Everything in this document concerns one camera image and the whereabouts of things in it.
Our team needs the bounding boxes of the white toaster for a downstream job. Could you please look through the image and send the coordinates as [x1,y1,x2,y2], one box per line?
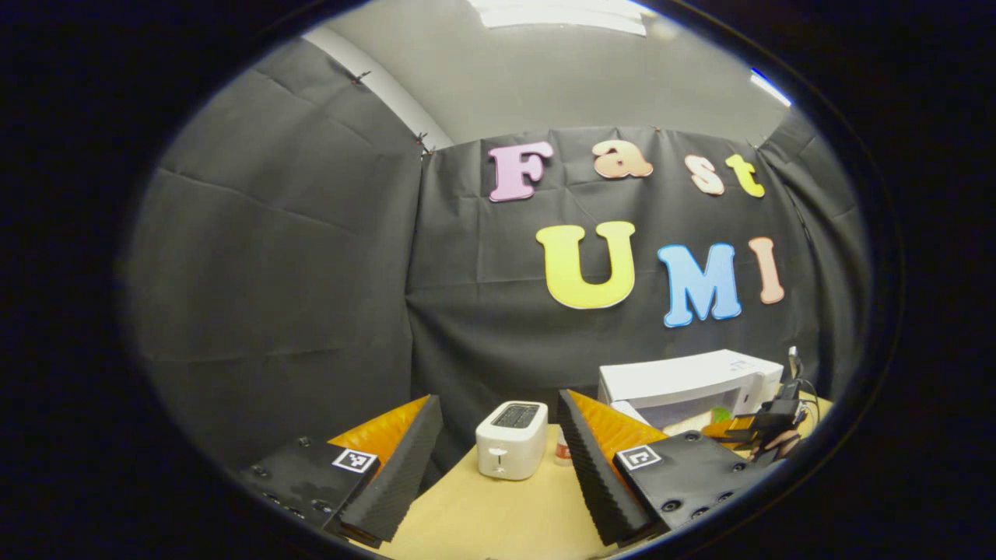
[475,401,549,481]

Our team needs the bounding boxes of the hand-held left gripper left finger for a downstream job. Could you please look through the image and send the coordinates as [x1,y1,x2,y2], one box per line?
[236,394,444,549]

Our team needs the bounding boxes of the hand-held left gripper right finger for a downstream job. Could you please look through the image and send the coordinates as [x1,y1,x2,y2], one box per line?
[556,388,781,549]

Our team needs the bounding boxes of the small ceiling light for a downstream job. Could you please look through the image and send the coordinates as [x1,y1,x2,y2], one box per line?
[749,68,792,107]

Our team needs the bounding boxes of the black backdrop cloth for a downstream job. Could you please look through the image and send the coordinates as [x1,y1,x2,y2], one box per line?
[124,37,871,475]

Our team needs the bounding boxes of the white microwave oven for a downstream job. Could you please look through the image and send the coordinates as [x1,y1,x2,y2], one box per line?
[597,349,785,436]

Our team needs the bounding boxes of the large ceiling light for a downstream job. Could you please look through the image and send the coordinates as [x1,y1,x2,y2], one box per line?
[467,0,651,37]

